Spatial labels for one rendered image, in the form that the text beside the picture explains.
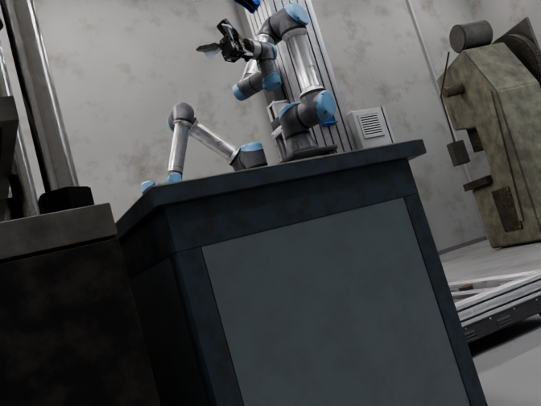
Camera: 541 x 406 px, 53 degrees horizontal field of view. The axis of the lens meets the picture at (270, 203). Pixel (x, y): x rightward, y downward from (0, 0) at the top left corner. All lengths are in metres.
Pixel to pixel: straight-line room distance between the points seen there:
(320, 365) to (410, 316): 0.26
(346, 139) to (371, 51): 9.00
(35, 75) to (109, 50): 8.52
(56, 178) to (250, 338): 0.46
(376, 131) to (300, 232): 1.67
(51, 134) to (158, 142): 8.07
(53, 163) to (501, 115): 6.96
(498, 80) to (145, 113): 5.33
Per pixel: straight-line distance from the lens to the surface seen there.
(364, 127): 2.74
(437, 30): 13.05
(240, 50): 2.07
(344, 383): 1.17
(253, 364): 1.07
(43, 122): 1.07
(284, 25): 2.47
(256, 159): 2.83
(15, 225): 0.97
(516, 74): 8.05
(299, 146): 2.37
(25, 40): 1.13
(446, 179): 11.64
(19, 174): 1.46
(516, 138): 7.64
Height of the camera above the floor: 0.59
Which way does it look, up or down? 7 degrees up
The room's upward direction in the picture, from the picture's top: 16 degrees counter-clockwise
